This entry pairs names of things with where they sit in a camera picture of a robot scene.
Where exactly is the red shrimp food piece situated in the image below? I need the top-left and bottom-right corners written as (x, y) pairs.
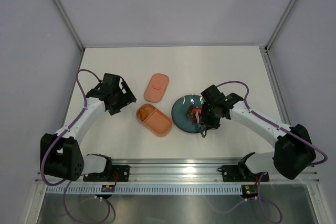
top-left (191, 107), bottom-right (202, 115)

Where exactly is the dark brown food piece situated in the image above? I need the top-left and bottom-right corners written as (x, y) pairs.
top-left (186, 105), bottom-right (195, 119)

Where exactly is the orange fried food piece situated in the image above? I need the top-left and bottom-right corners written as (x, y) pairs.
top-left (139, 108), bottom-right (149, 121)

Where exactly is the pink lunch box base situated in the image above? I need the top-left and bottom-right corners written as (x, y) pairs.
top-left (136, 103), bottom-right (173, 137)

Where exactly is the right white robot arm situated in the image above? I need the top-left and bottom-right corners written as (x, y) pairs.
top-left (198, 91), bottom-right (316, 180)

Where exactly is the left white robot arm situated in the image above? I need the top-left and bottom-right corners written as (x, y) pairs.
top-left (40, 73), bottom-right (136, 186)

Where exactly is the pink lunch box lid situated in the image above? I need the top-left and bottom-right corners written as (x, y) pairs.
top-left (144, 73), bottom-right (170, 103)

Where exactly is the blue ceramic plate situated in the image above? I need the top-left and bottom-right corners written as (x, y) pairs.
top-left (171, 94), bottom-right (204, 134)

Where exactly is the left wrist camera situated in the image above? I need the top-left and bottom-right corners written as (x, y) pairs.
top-left (101, 73), bottom-right (124, 88)

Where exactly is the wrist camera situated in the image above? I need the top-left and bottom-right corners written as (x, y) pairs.
top-left (101, 73), bottom-right (124, 88)
top-left (201, 84), bottom-right (225, 104)

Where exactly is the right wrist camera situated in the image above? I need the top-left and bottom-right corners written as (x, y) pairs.
top-left (201, 84), bottom-right (225, 104)

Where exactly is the right black base bracket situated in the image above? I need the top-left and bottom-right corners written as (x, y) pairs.
top-left (217, 165), bottom-right (262, 183)

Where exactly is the black base bracket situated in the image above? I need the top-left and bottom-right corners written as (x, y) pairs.
top-left (217, 165), bottom-right (262, 183)
top-left (83, 165), bottom-right (130, 182)

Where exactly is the aluminium mounting rail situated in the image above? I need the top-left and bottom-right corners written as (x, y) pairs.
top-left (34, 157), bottom-right (320, 184)

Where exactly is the white slotted cable duct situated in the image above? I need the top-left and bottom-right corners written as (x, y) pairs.
top-left (46, 184), bottom-right (243, 195)

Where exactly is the left black base bracket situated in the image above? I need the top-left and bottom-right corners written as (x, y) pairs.
top-left (83, 165), bottom-right (130, 182)

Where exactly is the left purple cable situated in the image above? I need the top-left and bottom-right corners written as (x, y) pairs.
top-left (39, 69), bottom-right (116, 222)

